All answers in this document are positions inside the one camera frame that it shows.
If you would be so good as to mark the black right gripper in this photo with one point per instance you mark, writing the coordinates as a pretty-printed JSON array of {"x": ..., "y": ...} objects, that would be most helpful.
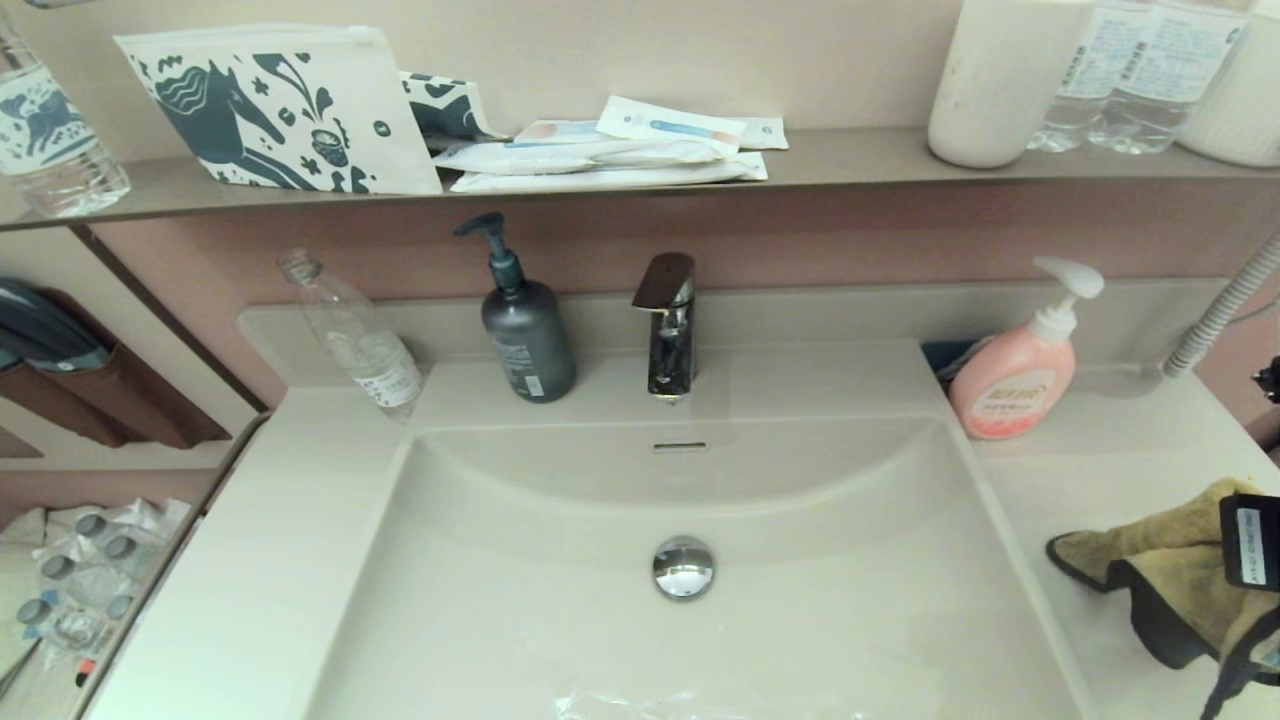
[{"x": 1255, "y": 540}]

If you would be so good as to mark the yellow cloth with black trim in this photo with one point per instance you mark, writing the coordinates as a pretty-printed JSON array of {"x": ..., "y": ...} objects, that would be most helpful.
[{"x": 1170, "y": 560}]

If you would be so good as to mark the chrome faucet with lever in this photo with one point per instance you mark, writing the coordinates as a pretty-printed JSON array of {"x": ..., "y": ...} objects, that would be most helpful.
[{"x": 672, "y": 360}]

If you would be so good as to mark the white ceramic sink basin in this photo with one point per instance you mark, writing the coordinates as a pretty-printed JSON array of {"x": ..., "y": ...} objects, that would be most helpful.
[{"x": 500, "y": 600}]

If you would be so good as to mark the pink soap pump bottle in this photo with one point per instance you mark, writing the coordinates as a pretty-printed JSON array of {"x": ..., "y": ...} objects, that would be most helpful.
[{"x": 1010, "y": 385}]

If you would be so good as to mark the small blue object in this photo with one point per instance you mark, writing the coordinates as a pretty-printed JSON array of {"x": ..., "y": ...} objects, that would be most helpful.
[{"x": 945, "y": 358}]

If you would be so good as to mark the white ribbed cup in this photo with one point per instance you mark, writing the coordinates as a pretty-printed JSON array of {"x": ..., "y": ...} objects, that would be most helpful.
[{"x": 1242, "y": 110}]

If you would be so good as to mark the water bottle with white label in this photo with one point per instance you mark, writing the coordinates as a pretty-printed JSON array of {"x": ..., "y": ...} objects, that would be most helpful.
[
  {"x": 1088, "y": 90},
  {"x": 1165, "y": 80}
]

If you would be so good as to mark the tall white cup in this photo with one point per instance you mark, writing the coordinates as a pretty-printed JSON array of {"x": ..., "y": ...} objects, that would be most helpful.
[{"x": 992, "y": 90}]

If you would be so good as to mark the chrome drain stopper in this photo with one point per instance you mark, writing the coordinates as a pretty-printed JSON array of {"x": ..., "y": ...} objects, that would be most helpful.
[{"x": 684, "y": 566}]

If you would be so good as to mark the small white packet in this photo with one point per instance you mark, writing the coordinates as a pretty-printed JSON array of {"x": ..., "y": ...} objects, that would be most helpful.
[{"x": 767, "y": 134}]

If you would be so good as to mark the white packet with blue stripe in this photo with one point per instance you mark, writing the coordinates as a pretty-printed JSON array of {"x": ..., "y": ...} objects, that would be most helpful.
[{"x": 670, "y": 127}]

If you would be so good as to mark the long white plastic packet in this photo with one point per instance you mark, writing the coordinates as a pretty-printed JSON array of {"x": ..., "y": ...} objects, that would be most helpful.
[
  {"x": 622, "y": 178},
  {"x": 582, "y": 155}
]

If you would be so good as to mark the dark grey pump bottle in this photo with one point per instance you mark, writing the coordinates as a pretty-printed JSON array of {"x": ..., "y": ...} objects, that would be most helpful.
[{"x": 528, "y": 340}]

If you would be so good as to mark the pale pink packet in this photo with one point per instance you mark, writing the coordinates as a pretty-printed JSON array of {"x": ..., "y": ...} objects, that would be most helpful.
[{"x": 560, "y": 132}]

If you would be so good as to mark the clear empty plastic bottle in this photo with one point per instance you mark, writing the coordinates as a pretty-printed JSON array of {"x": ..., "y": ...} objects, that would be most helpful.
[{"x": 366, "y": 350}]

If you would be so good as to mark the small horse print pouch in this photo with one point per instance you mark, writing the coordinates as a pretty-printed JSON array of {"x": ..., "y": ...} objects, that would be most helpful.
[{"x": 447, "y": 112}]

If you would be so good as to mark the large horse print pouch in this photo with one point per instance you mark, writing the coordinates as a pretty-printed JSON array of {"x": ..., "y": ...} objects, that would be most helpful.
[{"x": 375, "y": 90}]

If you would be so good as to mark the plastic wrapped bottle pack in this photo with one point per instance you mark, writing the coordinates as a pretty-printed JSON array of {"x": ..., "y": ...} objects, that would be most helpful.
[{"x": 95, "y": 570}]

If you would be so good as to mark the dark grey hair dryer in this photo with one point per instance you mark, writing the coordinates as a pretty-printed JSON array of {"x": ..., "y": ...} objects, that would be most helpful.
[{"x": 45, "y": 330}]

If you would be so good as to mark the water bottle with blue print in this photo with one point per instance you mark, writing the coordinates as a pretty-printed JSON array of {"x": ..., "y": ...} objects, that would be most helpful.
[{"x": 50, "y": 140}]

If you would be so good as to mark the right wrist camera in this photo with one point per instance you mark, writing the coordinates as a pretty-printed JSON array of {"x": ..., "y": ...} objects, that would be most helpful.
[{"x": 1270, "y": 382}]

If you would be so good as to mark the grey wall shelf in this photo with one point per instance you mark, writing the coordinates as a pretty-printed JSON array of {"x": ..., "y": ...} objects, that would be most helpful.
[{"x": 850, "y": 160}]

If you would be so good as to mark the brown wall holder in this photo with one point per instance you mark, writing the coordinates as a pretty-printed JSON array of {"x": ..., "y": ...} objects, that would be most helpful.
[{"x": 140, "y": 400}]

